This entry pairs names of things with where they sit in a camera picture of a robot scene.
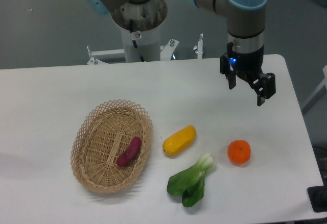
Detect purple sweet potato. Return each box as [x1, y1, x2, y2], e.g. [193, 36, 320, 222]
[116, 137, 142, 167]

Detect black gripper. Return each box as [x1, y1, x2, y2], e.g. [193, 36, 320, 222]
[220, 42, 276, 106]

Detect white metal base frame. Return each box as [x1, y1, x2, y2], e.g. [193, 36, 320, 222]
[86, 33, 204, 65]

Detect yellow squash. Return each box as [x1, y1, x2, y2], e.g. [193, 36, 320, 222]
[162, 125, 197, 157]

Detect white frame at right edge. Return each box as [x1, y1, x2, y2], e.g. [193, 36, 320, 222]
[300, 66, 326, 115]

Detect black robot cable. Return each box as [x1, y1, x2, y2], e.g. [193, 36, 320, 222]
[129, 19, 146, 63]

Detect green bok choy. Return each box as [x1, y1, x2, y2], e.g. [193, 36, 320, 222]
[166, 153, 216, 208]

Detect orange tangerine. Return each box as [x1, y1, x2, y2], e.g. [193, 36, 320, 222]
[227, 140, 251, 164]

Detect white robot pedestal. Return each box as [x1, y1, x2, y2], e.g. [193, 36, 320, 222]
[110, 0, 169, 63]

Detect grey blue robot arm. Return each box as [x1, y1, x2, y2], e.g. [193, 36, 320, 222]
[86, 0, 276, 106]

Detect woven wicker basket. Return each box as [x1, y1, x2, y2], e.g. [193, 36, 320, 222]
[71, 99, 153, 194]

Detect black device at table edge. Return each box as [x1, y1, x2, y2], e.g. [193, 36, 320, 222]
[307, 186, 326, 213]

